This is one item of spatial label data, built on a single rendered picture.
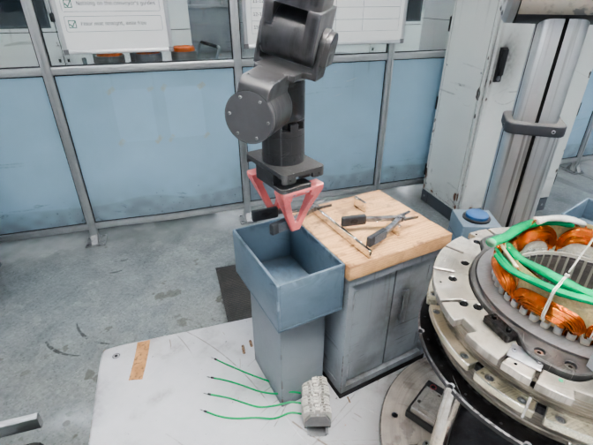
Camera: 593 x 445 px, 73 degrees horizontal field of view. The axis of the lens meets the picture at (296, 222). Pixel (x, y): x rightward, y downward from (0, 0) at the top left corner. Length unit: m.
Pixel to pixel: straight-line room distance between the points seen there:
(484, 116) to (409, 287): 2.13
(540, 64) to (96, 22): 2.06
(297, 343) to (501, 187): 0.57
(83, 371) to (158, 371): 1.21
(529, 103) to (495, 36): 1.76
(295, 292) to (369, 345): 0.22
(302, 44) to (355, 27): 2.24
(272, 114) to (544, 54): 0.62
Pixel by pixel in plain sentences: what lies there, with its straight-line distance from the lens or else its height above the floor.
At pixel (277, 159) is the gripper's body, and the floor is 1.21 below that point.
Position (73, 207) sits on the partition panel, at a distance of 2.82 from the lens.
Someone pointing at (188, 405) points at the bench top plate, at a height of 0.78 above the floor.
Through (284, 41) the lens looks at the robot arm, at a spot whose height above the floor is 1.35.
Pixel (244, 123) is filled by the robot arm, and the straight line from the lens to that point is 0.44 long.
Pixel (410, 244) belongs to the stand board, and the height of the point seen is 1.06.
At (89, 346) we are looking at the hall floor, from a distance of 2.14.
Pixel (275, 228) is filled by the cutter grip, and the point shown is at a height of 1.12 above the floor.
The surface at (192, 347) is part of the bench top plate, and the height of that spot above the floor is 0.78.
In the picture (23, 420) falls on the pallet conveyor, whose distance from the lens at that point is 0.86.
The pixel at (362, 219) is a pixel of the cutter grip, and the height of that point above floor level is 1.09.
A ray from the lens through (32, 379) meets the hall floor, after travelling 2.11.
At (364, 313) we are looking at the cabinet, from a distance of 0.67.
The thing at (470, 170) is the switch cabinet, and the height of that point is 0.41.
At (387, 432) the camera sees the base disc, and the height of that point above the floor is 0.80.
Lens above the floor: 1.40
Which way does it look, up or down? 30 degrees down
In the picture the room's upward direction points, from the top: straight up
